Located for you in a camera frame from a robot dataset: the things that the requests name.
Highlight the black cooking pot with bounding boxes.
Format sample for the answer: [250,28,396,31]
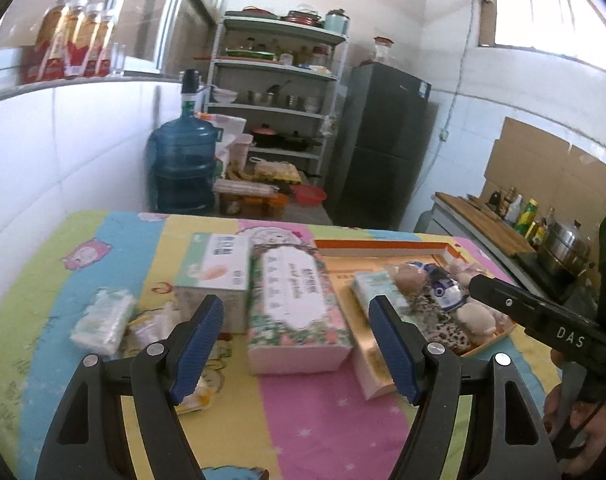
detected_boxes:
[250,125,284,148]

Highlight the person's right hand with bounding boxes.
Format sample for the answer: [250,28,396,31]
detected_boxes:
[543,385,606,461]

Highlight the white shelf rack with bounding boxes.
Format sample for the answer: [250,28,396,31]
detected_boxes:
[203,7,348,196]

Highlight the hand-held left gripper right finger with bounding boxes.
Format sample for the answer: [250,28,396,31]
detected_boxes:
[369,296,558,480]

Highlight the green white tissue box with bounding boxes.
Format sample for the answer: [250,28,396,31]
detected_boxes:
[174,232,252,333]

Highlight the black stove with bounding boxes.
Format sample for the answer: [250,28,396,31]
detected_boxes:
[515,252,584,301]

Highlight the kitchen counter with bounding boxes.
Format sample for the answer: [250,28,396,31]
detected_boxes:
[430,191,538,261]

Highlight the glass jar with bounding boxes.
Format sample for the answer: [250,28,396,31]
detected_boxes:
[373,36,396,66]

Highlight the egg tray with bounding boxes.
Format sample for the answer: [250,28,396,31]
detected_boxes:
[255,160,304,183]

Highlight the cardboard sheet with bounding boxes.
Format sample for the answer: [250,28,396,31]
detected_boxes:
[483,116,606,221]

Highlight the colourful printed blanket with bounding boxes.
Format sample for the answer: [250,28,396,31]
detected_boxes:
[20,210,574,480]

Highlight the black water pump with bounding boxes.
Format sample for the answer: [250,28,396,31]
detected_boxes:
[181,70,204,116]

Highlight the wooden cutting board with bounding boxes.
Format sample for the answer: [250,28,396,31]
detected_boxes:
[435,192,536,256]

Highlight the white purple snack bag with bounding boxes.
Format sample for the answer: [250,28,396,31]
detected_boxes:
[425,262,471,311]

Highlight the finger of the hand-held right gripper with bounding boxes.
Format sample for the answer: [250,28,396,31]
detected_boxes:
[469,272,548,333]

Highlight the orange bread in bag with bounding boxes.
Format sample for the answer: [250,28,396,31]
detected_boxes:
[175,370,224,416]

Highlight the leopard print pouch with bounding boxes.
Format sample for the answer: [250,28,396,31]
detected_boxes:
[408,292,476,356]

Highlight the floral tissue pack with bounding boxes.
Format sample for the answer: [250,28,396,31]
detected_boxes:
[247,242,354,375]

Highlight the pale bun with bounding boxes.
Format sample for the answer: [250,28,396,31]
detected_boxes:
[390,262,431,293]

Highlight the blue water jug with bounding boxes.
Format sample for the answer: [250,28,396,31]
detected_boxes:
[147,115,218,213]

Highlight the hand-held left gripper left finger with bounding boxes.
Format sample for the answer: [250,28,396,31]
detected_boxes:
[35,294,224,480]

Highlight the clear plastic bag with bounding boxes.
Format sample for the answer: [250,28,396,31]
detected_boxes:
[128,302,188,348]

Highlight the clear food containers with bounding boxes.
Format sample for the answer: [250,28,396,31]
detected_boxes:
[218,192,288,218]

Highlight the red basin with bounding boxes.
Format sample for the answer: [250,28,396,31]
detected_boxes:
[293,184,328,206]

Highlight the orange drink bottle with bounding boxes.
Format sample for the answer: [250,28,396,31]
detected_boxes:
[80,2,105,78]
[35,0,76,81]
[97,10,118,77]
[63,0,91,79]

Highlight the orange gold tray box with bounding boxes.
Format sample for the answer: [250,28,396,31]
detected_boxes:
[313,239,518,401]

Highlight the small white tissue packet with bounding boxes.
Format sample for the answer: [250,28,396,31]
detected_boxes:
[70,287,136,356]

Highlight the cream round plush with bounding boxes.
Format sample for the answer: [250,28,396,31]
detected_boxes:
[455,302,498,343]

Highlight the steel steamer pot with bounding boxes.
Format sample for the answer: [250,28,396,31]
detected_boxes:
[538,220,594,278]

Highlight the row of condiment bottles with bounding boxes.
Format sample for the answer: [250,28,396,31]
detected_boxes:
[488,187,554,246]

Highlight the sliding glass window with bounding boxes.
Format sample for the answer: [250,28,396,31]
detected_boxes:
[113,0,224,76]

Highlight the pink container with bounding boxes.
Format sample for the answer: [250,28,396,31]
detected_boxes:
[228,135,256,171]

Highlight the small green tissue pack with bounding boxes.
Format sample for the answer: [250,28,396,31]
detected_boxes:
[351,270,408,311]

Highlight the dark grey fridge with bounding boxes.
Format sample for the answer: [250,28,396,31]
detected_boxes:
[328,62,434,231]

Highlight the teal pot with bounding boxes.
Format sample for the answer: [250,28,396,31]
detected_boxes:
[324,10,351,33]

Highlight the white sack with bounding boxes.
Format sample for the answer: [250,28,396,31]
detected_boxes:
[210,114,248,181]

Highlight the small wall window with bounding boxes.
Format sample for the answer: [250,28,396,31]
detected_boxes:
[478,0,606,76]

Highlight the noodle pack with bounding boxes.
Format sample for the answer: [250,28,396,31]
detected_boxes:
[215,180,281,196]

